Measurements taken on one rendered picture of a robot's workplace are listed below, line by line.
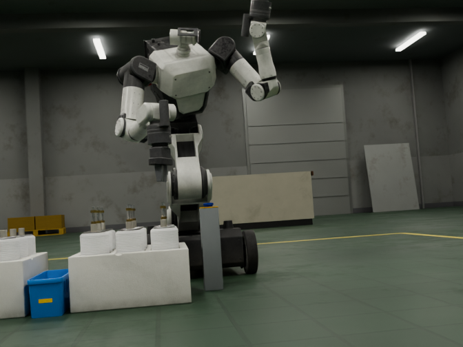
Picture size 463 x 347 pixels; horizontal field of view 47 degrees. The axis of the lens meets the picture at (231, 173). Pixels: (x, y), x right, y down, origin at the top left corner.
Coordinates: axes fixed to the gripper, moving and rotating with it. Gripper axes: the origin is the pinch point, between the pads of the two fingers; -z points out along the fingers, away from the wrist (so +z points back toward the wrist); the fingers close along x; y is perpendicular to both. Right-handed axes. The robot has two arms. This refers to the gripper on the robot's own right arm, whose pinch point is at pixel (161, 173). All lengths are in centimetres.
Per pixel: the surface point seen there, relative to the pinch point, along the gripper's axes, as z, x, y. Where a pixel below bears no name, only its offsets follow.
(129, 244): -24.3, 19.9, -3.5
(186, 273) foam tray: -35.0, 14.9, 14.2
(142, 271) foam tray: -33.2, 21.0, 1.4
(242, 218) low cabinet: -30, -546, -144
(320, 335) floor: -45, 56, 64
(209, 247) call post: -28.7, -10.6, 13.1
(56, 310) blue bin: -43, 35, -22
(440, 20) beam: 308, -880, 163
